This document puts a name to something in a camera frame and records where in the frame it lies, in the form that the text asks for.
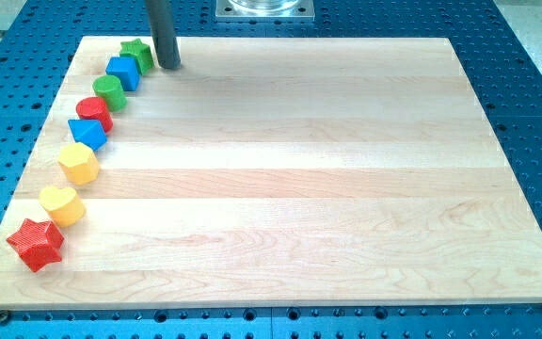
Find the light wooden board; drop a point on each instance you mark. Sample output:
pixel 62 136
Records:
pixel 282 172

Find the red cylinder block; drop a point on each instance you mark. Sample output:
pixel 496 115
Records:
pixel 95 108

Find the yellow hexagon block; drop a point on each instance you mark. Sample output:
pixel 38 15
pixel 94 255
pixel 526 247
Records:
pixel 79 163

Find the green star block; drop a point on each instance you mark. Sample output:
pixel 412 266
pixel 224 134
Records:
pixel 140 52

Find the left board clamp bolt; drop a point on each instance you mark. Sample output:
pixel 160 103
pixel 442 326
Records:
pixel 4 316

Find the blue triangle block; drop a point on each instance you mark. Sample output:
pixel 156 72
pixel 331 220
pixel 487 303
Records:
pixel 88 132

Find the blue cube block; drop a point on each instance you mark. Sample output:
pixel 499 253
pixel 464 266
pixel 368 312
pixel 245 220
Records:
pixel 125 69

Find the yellow heart block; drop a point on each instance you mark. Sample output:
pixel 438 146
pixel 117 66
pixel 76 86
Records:
pixel 62 205

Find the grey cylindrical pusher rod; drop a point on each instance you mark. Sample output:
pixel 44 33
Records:
pixel 163 33

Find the green cylinder block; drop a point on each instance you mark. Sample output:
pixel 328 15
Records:
pixel 109 88

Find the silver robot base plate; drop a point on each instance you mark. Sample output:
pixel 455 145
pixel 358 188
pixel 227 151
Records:
pixel 264 10

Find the red star block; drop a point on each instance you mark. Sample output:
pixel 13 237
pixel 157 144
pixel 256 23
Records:
pixel 37 243

